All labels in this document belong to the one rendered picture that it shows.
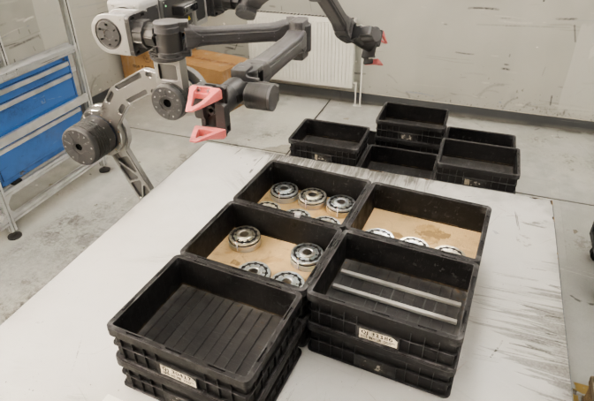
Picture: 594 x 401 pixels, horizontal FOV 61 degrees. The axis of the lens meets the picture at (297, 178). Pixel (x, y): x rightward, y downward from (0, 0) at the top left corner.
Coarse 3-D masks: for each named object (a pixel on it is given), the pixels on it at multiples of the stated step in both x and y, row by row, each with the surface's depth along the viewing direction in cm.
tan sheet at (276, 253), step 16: (224, 240) 166; (272, 240) 166; (208, 256) 159; (224, 256) 159; (240, 256) 159; (256, 256) 159; (272, 256) 159; (288, 256) 159; (272, 272) 152; (304, 272) 152
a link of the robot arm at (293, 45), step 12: (300, 24) 140; (288, 36) 139; (300, 36) 139; (276, 48) 130; (288, 48) 131; (300, 48) 139; (252, 60) 119; (264, 60) 120; (276, 60) 124; (288, 60) 133; (300, 60) 145; (252, 72) 113; (264, 72) 118; (276, 72) 126
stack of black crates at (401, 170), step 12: (372, 144) 296; (372, 156) 299; (384, 156) 296; (396, 156) 294; (408, 156) 291; (420, 156) 288; (432, 156) 286; (372, 168) 293; (384, 168) 293; (396, 168) 293; (408, 168) 293; (420, 168) 292; (432, 168) 289
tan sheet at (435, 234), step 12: (372, 216) 176; (384, 216) 176; (396, 216) 176; (408, 216) 176; (372, 228) 171; (384, 228) 170; (396, 228) 170; (408, 228) 170; (420, 228) 170; (432, 228) 170; (444, 228) 170; (456, 228) 170; (432, 240) 164; (444, 240) 164; (456, 240) 164; (468, 240) 164; (468, 252) 159
